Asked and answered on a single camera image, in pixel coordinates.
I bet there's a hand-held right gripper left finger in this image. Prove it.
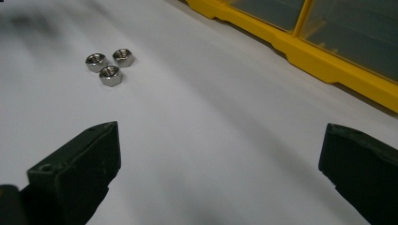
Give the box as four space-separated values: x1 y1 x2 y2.
18 121 122 225

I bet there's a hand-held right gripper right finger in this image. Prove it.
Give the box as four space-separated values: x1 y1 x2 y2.
318 123 398 225

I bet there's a silver hex nut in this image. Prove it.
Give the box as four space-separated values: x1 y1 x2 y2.
112 48 136 68
84 52 109 74
99 65 123 88

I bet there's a yellow drawer cabinet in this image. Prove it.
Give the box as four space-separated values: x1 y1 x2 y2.
186 0 398 114

